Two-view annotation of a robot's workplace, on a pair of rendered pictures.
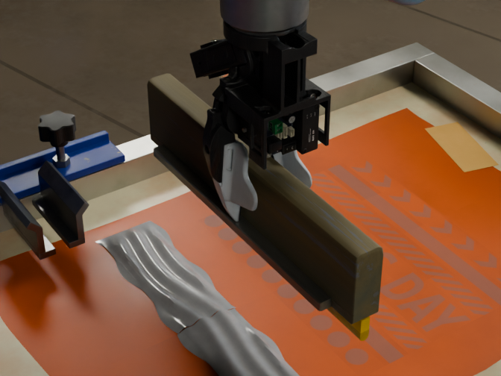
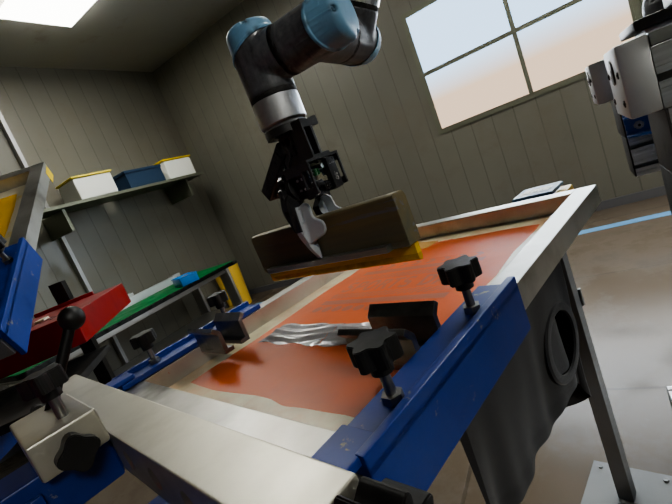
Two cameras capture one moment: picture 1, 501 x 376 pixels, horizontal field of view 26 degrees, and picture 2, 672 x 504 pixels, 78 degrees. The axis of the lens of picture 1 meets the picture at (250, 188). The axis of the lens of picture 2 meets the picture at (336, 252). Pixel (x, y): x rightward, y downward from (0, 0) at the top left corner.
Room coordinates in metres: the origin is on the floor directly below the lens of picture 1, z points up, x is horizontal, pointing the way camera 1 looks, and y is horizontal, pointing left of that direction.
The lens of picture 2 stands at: (0.17, 0.09, 1.19)
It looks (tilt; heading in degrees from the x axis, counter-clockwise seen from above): 10 degrees down; 351
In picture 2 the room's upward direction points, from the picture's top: 22 degrees counter-clockwise
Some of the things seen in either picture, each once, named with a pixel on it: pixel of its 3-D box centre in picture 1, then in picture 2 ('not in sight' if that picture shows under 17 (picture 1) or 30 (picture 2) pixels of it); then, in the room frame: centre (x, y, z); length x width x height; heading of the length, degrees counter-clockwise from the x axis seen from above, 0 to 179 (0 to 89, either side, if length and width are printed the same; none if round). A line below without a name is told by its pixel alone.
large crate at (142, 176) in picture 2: not in sight; (137, 180); (5.39, 1.11, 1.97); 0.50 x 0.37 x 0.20; 138
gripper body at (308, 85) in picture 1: (269, 83); (303, 162); (0.83, -0.02, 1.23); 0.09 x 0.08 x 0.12; 34
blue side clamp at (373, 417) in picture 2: not in sight; (447, 372); (0.53, -0.02, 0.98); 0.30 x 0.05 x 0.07; 124
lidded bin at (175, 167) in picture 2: not in sight; (172, 171); (5.79, 0.75, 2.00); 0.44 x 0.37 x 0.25; 138
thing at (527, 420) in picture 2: not in sight; (515, 373); (0.77, -0.22, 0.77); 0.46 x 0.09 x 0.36; 124
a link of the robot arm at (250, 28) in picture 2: not in sight; (262, 62); (0.83, -0.01, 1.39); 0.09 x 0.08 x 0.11; 49
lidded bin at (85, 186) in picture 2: not in sight; (88, 189); (4.95, 1.50, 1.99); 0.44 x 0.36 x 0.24; 138
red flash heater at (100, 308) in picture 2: not in sight; (39, 335); (1.73, 0.90, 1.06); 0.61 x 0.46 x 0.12; 4
